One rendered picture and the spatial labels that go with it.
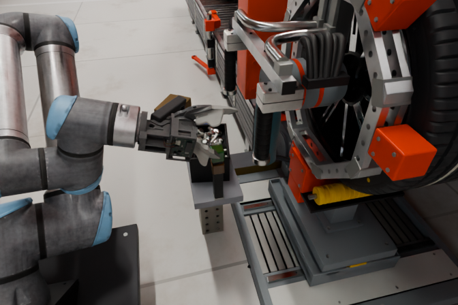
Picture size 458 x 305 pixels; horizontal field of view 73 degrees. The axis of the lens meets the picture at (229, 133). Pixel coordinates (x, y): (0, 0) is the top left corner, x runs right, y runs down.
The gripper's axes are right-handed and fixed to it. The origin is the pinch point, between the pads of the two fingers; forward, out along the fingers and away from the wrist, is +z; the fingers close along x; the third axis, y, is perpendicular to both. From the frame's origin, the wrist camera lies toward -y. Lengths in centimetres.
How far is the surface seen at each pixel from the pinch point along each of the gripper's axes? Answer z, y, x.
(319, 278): 50, 8, -56
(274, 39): 5.8, -10.1, 20.2
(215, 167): 3.4, -10.1, -23.0
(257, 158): 7.6, 3.7, -3.5
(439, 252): 106, 1, -48
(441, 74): 31.8, 8.2, 28.2
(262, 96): 3.0, 2.4, 13.1
